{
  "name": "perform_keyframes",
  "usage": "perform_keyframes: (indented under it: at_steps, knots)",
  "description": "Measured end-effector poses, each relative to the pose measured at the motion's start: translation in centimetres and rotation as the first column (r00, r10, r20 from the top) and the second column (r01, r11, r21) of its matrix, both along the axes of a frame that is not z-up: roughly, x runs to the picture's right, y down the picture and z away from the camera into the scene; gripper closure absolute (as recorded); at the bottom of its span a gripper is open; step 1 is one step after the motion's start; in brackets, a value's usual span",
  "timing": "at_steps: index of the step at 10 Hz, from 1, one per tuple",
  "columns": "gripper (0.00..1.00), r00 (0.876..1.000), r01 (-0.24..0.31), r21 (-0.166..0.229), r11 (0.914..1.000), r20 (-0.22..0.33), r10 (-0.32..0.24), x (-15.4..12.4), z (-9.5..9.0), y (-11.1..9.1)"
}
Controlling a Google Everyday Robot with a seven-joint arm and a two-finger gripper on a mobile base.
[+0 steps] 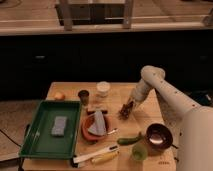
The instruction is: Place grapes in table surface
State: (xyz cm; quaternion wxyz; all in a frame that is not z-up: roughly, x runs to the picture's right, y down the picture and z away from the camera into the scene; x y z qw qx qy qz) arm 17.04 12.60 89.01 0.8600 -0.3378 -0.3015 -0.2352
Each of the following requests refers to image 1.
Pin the dark grape bunch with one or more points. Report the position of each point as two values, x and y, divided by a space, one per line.
126 110

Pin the grey sponge block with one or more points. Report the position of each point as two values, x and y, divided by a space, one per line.
59 126

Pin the silver spoon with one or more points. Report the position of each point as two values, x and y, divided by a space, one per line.
113 131

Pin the green plastic tray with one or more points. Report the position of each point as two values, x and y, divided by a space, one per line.
40 143

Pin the green plastic cup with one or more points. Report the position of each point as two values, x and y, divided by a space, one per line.
139 152

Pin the dark metal cup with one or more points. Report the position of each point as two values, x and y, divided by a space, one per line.
84 97

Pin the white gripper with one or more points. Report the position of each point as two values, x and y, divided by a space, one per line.
140 92

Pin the white handled knife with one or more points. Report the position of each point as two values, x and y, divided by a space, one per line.
85 157

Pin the dark brown bowl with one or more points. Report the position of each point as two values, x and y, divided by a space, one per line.
158 138

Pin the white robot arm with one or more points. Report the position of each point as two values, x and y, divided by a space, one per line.
195 151

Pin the white lidded jar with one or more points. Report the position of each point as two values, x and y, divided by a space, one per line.
103 88

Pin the orange plate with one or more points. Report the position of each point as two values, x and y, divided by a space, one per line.
87 122

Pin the grey folded cloth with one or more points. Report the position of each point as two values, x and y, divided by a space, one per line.
98 127

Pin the green cucumber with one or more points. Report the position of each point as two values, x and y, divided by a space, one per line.
129 141

